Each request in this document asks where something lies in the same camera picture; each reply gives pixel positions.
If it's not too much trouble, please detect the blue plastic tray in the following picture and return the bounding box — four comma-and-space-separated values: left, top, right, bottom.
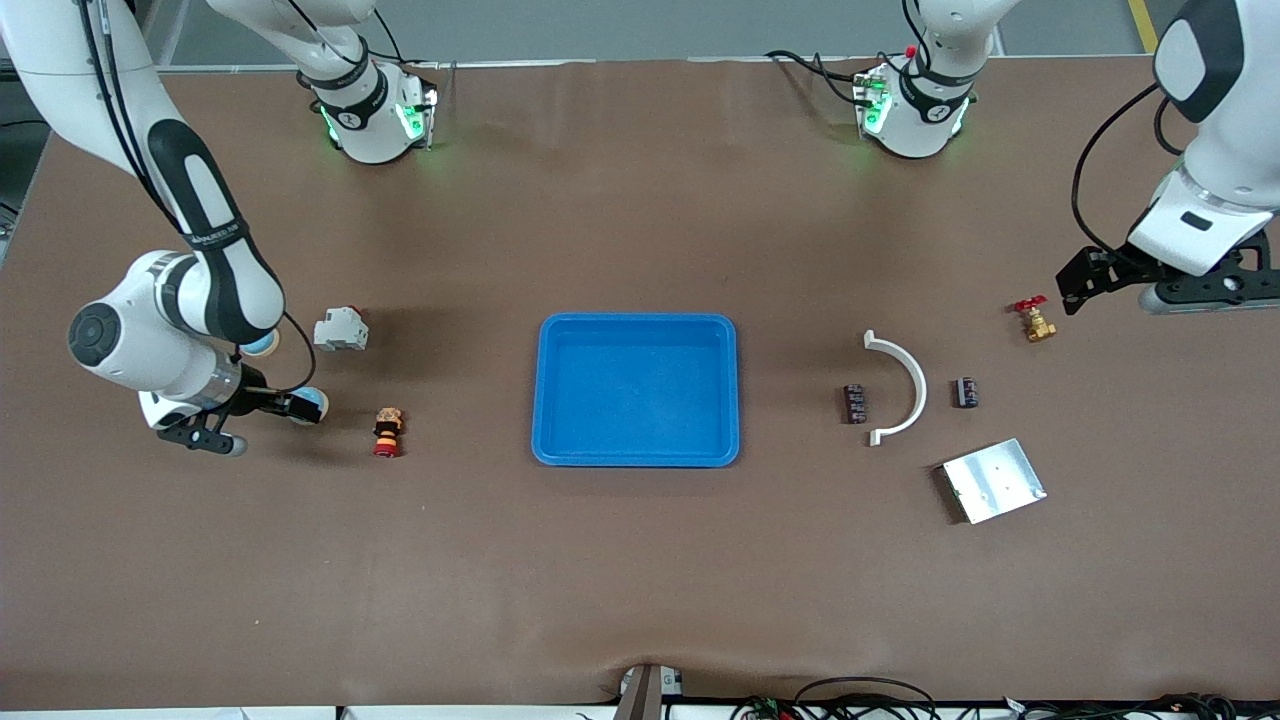
531, 313, 741, 469

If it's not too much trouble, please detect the white circuit breaker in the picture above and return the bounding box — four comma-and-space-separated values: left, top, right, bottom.
313, 305, 370, 352

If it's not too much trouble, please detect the silver metal plate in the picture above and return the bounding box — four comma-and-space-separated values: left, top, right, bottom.
940, 438, 1048, 525

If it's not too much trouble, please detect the brass valve with red handle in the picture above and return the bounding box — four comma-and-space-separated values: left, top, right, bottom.
1011, 295, 1058, 343

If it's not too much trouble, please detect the metal clamp bracket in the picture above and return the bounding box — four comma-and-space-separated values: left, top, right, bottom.
618, 664, 684, 720

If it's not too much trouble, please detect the black left arm base cable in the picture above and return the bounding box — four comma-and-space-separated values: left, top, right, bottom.
765, 48, 871, 106

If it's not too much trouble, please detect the black cable bundle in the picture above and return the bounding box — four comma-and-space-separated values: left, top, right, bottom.
1000, 692, 1280, 720
730, 677, 941, 720

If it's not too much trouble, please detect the white curved plastic bracket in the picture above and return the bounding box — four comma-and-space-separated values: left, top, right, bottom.
865, 330, 931, 447

